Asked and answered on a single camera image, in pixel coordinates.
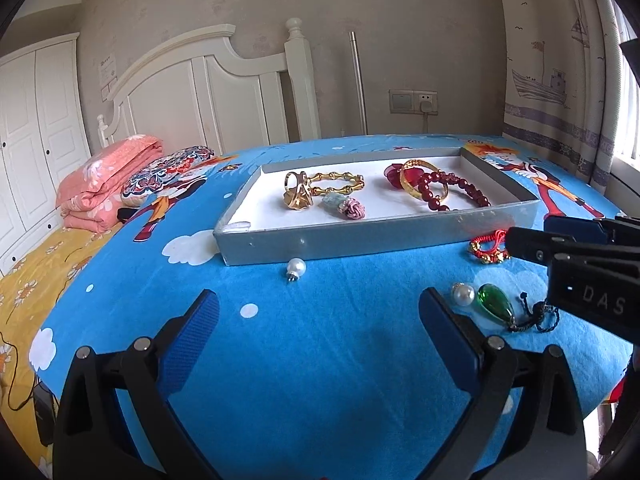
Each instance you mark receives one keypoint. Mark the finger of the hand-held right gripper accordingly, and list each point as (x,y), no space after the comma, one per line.
(530,244)
(575,226)

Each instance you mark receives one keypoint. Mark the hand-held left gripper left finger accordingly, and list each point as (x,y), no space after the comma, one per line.
(192,340)

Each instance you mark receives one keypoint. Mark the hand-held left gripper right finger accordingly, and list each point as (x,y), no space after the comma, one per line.
(450,330)

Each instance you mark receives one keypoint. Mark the gold bangle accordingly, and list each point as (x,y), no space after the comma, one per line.
(411,191)

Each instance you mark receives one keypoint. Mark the grey cardboard box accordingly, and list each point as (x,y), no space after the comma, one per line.
(350,240)

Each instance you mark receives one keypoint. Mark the red flower hair clip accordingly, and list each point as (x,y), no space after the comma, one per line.
(412,176)

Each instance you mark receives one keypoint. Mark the jade pendant with pink knot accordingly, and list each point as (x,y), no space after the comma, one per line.
(352,209)

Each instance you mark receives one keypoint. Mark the white pearl earring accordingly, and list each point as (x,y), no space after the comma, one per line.
(297,266)
(465,295)

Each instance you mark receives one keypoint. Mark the window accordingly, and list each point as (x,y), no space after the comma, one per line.
(627,120)

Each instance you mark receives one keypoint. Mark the blue cartoon printed tablecloth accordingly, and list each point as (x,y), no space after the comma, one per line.
(310,360)

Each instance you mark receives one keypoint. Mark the black box device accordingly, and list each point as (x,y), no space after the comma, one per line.
(45,415)

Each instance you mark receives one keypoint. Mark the ship printed curtain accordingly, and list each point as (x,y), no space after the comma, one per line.
(540,60)

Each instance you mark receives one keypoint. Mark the patterned round pillow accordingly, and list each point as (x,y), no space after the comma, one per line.
(160,172)

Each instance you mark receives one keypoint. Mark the yellow floral bedsheet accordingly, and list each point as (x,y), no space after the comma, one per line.
(30,270)

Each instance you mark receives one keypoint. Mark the pink folded quilt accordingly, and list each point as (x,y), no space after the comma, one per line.
(105,175)

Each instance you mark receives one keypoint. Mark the metal pole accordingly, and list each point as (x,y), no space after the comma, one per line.
(357,85)

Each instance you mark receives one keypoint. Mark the white wooden headboard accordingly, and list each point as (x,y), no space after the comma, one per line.
(165,100)

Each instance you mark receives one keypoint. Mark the white wardrobe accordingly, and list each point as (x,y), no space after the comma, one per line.
(30,135)

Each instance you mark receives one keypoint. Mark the wall socket panel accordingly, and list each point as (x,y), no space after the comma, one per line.
(402,101)

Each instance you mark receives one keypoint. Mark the paper note on wall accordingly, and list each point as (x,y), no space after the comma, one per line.
(107,70)

